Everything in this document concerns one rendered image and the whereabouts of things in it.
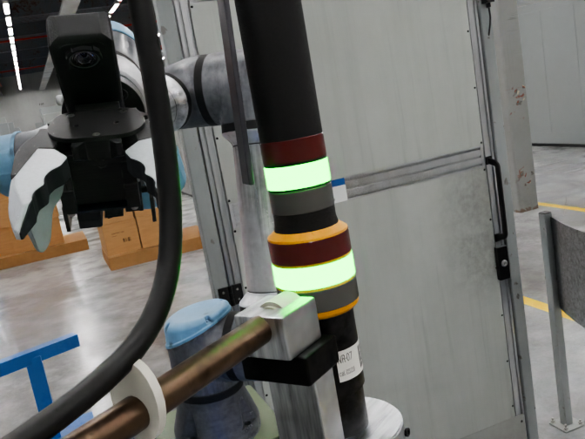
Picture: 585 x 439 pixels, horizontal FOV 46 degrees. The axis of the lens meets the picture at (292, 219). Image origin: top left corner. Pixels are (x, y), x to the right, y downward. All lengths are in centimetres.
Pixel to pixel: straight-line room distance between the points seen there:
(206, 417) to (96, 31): 80
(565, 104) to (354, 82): 917
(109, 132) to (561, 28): 1092
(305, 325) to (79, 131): 27
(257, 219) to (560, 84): 1052
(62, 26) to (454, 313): 231
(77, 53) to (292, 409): 30
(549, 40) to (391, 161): 920
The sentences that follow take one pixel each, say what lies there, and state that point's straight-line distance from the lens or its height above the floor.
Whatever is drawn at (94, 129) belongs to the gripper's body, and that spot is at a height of 165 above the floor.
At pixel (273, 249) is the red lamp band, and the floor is 158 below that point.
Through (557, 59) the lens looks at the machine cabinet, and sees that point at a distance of 1146.
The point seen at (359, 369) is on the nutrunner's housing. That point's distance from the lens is 38.
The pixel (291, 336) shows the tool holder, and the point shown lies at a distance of 33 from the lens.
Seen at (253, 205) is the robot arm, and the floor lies 148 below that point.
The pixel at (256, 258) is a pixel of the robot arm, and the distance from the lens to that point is 109.
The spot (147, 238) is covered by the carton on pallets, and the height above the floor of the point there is 25.
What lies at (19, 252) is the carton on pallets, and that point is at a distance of 968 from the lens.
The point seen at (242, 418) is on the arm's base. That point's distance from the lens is 122.
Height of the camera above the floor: 166
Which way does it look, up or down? 11 degrees down
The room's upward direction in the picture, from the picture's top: 10 degrees counter-clockwise
